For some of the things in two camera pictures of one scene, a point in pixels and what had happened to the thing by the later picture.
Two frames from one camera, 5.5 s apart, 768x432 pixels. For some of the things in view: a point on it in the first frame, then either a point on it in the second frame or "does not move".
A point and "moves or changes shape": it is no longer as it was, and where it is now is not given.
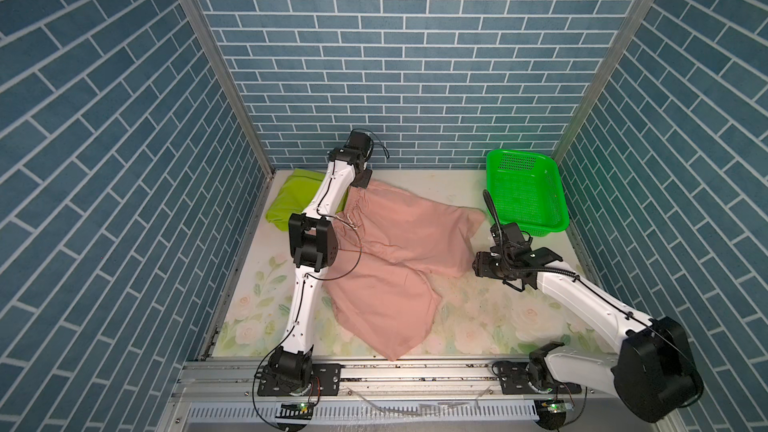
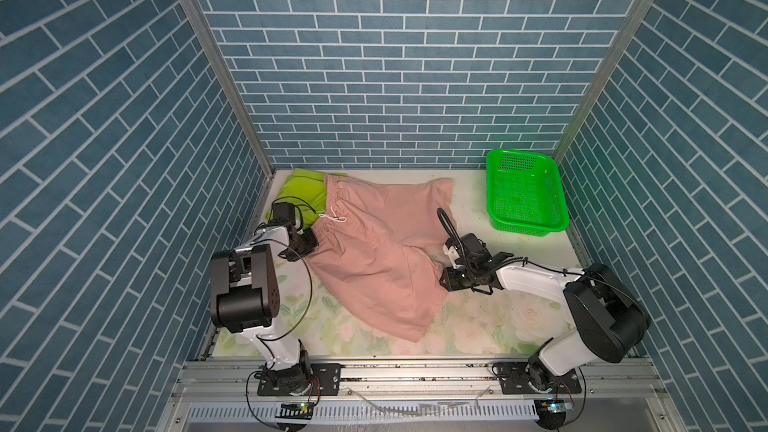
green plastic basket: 527,191 does not move
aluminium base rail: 234,381 does not move
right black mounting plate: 514,377 does not move
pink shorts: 392,249 moves or changes shape
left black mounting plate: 326,381 does not move
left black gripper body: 361,178 to 304,242
